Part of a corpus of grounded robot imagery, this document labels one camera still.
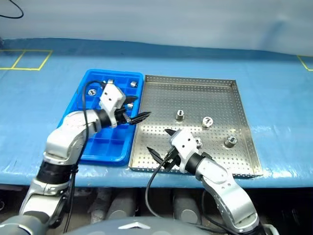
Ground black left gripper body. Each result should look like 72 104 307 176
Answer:
114 107 130 126

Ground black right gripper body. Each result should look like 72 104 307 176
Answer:
161 146 181 172

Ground blue plastic compartment tray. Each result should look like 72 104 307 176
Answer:
57 69 144 167

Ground perforated steel tray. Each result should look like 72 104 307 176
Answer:
128 74 264 179

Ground dark rounded grey shape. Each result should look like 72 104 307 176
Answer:
172 189 202 223
106 189 137 220

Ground grey robot torso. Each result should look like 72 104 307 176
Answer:
70 215 221 235

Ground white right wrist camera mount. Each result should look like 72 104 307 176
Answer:
168 129 203 173

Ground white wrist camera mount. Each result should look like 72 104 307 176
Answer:
168 129 203 173
99 83 127 128

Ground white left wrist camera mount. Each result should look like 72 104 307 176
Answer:
99 83 127 128

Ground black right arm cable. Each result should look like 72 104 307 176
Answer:
145 148 176 218

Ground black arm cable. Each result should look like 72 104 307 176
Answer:
145 148 176 218
63 80 107 235

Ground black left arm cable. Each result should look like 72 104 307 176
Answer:
63 80 107 235

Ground thin black cable loop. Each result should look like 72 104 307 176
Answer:
0 0 24 19

